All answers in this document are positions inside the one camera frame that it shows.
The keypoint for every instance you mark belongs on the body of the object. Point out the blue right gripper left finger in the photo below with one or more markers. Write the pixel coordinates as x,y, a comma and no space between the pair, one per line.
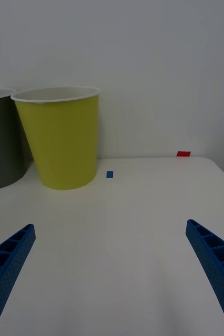
4,275

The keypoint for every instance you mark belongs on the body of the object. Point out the grey plastic waste bin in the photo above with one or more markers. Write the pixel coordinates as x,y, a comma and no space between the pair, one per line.
1,141

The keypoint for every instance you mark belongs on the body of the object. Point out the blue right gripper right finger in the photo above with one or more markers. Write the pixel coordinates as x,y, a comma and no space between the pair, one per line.
216,265

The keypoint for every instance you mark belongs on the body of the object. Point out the yellow-green plastic waste bin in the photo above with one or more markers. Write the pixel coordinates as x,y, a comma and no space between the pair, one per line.
64,141

